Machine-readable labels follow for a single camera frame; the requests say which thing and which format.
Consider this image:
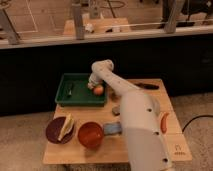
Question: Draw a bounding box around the black object in tray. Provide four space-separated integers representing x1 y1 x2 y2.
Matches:
66 83 74 97

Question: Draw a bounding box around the blue sponge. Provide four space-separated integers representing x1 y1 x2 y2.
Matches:
103 122 122 135

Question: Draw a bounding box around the red yellow apple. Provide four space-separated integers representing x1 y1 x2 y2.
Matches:
93 85 104 96

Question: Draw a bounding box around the orange red bowl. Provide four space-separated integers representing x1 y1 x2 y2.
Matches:
77 122 104 150

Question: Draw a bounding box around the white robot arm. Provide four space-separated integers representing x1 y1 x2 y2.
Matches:
88 60 174 171

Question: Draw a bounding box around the black cable on floor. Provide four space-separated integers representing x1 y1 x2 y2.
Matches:
181 114 213 133

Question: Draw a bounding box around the yellow banana slice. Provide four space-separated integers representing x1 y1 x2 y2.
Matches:
58 114 74 141

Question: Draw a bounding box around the green plastic tray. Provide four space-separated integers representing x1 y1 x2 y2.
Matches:
55 73 107 107

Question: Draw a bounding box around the grey rectangular block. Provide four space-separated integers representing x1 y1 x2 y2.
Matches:
112 105 120 116

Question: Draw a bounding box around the dark brown plate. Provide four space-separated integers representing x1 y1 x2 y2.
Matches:
45 117 74 144

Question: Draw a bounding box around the black handled knife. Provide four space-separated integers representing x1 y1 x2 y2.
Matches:
135 83 159 90

